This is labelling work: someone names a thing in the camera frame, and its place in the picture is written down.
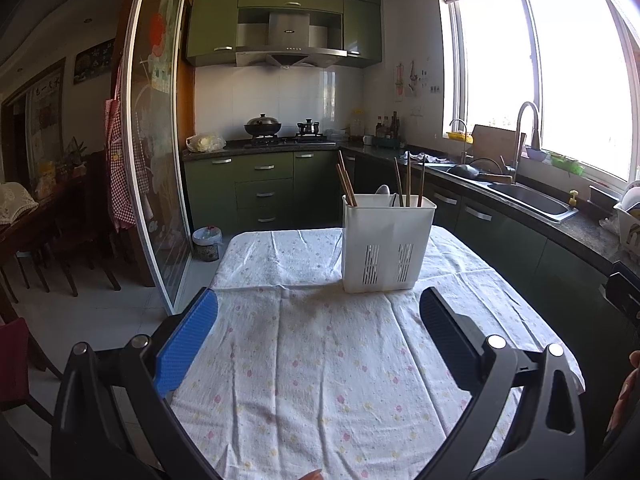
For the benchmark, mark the steel range hood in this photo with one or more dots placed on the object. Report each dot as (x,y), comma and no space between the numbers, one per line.
(286,38)

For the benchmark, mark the wooden cutting board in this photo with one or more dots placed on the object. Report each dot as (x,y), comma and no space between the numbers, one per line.
(497,144)

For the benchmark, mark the black pan in sink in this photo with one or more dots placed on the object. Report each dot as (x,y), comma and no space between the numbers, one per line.
(469,172)

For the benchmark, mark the white dish rack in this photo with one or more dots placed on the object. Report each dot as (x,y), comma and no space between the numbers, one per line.
(627,210)

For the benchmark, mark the person's left hand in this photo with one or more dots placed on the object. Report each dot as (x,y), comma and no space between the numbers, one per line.
(313,475)

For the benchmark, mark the glass sliding door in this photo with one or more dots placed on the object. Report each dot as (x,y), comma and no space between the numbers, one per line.
(151,145)

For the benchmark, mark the green upper cabinets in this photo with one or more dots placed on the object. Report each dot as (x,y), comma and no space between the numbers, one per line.
(212,28)

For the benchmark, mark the red dining chair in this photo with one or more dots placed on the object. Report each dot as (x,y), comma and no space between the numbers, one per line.
(14,382)

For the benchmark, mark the wooden chopstick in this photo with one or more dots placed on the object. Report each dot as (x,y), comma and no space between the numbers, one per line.
(350,196)
(422,180)
(400,194)
(338,166)
(341,161)
(408,180)

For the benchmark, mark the green cabinets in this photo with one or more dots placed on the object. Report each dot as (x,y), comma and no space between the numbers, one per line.
(522,276)
(212,28)

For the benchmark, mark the green lower cabinets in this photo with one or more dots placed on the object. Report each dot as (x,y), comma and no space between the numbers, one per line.
(522,276)

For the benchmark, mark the grey dish cloth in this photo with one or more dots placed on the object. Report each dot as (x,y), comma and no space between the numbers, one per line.
(430,159)

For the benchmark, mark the person's right hand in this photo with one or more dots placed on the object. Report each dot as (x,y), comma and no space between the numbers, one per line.
(625,392)

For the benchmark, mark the stainless steel sink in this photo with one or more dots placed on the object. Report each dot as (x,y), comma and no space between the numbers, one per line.
(533,200)

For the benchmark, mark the white trash bin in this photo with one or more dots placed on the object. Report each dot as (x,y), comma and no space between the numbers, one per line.
(206,243)

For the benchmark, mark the white plastic bag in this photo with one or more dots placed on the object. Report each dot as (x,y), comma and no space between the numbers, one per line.
(205,143)

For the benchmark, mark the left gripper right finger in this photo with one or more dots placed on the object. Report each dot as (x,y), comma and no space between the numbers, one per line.
(546,436)

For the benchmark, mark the white floral tablecloth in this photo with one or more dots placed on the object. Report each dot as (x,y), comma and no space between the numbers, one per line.
(298,375)

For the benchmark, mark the white plastic spoon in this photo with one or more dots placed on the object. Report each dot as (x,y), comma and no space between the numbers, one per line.
(383,190)

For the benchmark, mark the white plastic utensil holder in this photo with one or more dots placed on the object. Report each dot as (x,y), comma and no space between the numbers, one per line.
(384,244)

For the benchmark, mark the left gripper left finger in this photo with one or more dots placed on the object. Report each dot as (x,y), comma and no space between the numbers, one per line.
(89,439)

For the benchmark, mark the small steel pot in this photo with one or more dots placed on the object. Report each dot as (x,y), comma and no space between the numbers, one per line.
(308,128)

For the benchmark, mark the wooden dining table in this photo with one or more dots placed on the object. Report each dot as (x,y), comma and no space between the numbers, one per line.
(80,203)

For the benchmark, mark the red checkered apron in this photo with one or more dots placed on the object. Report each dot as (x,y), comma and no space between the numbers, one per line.
(118,195)

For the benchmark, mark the small chrome faucet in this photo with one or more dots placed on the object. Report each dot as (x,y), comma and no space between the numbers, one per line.
(458,131)

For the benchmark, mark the condiment bottles tray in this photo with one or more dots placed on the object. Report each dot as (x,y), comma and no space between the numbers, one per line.
(386,132)

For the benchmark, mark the black wok with lid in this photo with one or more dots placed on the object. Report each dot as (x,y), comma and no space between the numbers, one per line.
(262,126)

